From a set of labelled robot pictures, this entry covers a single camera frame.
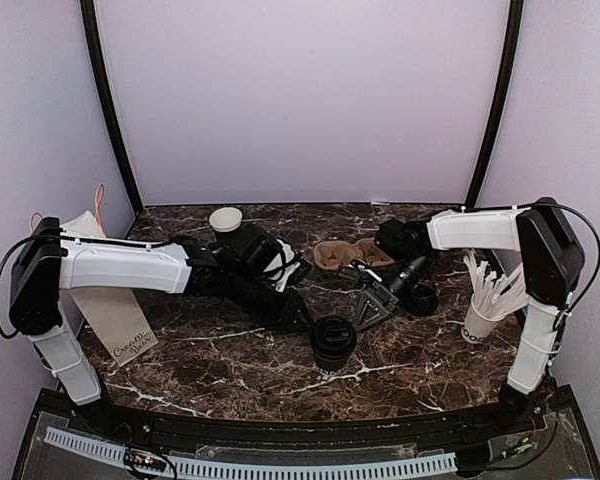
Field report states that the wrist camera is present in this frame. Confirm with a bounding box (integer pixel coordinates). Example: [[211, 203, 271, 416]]
[[336, 264, 383, 284], [264, 250, 311, 293]]

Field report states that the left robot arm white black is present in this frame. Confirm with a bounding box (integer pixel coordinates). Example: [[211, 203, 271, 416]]
[[0, 217, 314, 436]]

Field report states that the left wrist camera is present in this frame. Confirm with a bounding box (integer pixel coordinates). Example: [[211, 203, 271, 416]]
[[264, 250, 311, 293]]

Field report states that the white cable duct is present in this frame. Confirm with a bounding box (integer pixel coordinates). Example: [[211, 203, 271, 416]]
[[44, 427, 458, 480]]

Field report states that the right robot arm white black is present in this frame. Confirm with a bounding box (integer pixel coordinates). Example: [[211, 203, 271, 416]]
[[347, 197, 589, 396]]

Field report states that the bundle of wrapped straws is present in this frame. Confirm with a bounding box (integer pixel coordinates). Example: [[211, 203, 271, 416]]
[[463, 250, 530, 320]]

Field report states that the cardboard cup carrier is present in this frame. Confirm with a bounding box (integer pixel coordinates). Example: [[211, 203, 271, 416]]
[[313, 238, 394, 271]]

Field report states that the stack of paper cups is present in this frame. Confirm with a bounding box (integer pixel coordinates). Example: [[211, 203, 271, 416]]
[[208, 207, 243, 239]]

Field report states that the black front rail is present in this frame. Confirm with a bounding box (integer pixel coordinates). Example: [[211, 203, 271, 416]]
[[65, 399, 548, 451]]

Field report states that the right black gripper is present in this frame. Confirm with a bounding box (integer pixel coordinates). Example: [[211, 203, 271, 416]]
[[351, 253, 435, 333]]

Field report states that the white cup holding straws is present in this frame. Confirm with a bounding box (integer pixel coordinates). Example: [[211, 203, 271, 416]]
[[461, 296, 502, 344]]

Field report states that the right black frame post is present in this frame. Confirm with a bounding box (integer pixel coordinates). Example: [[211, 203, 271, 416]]
[[464, 0, 524, 207]]

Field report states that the left black frame post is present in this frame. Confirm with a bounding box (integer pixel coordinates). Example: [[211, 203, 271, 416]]
[[79, 0, 144, 215]]

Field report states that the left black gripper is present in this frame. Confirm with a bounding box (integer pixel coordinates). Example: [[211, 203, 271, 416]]
[[227, 269, 316, 334]]

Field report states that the black frame post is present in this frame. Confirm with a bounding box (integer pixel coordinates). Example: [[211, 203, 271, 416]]
[[79, 0, 144, 215], [464, 0, 524, 207]]

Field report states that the kraft paper bag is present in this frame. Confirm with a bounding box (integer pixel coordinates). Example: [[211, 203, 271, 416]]
[[61, 184, 158, 366]]

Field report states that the stack of black lids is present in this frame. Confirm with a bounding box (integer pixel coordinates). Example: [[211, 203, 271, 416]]
[[404, 284, 438, 317]]

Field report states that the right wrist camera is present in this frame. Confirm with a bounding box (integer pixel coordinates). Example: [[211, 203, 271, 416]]
[[336, 264, 383, 284]]

